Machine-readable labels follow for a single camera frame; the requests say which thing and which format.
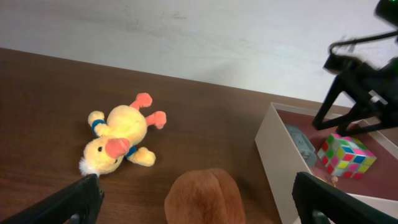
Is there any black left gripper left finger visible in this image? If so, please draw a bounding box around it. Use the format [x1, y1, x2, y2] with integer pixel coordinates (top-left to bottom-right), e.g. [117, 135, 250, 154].
[1, 174, 104, 224]

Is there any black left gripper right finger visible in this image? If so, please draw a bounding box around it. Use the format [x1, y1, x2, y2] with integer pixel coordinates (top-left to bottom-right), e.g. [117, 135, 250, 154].
[292, 172, 397, 224]

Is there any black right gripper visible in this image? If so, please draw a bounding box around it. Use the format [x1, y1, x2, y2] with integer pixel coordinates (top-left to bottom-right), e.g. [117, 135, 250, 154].
[312, 54, 397, 136]

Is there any yellow wooden rattle drum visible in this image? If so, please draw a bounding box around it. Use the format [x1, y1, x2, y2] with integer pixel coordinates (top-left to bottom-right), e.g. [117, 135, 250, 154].
[318, 175, 338, 187]

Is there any colourful puzzle cube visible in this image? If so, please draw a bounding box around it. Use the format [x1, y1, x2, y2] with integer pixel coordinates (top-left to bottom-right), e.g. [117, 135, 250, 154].
[317, 133, 377, 180]

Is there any yellow grey toy truck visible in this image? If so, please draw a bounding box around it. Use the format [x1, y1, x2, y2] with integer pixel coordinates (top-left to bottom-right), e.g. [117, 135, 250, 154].
[285, 124, 317, 167]

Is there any white cardboard box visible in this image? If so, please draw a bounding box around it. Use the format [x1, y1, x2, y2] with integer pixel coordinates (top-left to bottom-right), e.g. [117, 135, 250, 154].
[255, 103, 397, 223]

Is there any yellow duck plush toy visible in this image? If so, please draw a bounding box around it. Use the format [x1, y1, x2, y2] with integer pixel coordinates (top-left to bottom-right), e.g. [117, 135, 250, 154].
[79, 93, 167, 176]

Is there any brown plush toy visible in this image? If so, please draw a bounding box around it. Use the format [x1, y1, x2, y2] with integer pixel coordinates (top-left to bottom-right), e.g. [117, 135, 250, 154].
[164, 169, 246, 224]

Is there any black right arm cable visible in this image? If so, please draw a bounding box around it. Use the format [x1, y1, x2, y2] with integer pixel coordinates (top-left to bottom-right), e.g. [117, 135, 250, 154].
[328, 29, 398, 55]

